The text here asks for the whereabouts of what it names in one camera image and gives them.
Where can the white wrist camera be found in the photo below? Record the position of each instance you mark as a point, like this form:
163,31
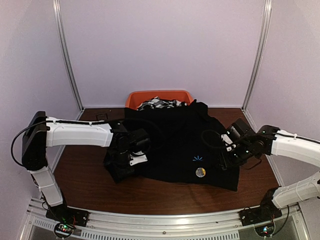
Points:
134,160
228,142

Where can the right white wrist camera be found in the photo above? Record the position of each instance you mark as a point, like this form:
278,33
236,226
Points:
228,142

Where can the aluminium corner post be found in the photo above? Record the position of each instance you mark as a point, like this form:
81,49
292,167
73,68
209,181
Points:
65,53
264,31

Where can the black t-shirt blue logo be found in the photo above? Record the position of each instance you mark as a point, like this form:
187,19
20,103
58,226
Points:
182,140

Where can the aluminium front rail frame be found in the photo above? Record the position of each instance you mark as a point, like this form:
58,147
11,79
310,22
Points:
224,225

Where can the left aluminium corner post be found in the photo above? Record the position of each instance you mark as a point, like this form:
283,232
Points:
65,53

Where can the right aluminium corner post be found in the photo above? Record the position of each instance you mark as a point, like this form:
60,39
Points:
264,31

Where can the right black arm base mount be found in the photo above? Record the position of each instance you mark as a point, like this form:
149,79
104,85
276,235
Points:
256,215

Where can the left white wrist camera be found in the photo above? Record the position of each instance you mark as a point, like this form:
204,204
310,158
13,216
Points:
134,160

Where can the black white checkered shirt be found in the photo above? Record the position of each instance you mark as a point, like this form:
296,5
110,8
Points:
158,103

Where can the orange plastic bin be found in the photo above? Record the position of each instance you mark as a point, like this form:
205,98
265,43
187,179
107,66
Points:
136,98

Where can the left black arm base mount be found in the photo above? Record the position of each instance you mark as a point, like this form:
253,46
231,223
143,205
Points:
68,215

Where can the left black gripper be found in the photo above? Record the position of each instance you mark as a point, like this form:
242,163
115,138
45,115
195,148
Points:
120,172

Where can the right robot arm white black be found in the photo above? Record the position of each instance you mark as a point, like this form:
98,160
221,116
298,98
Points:
278,142

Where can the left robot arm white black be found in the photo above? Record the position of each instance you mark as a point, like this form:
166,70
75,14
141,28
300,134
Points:
45,132

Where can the black brooch display tray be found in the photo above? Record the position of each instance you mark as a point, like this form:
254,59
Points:
102,117

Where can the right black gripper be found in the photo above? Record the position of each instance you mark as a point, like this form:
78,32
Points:
225,162

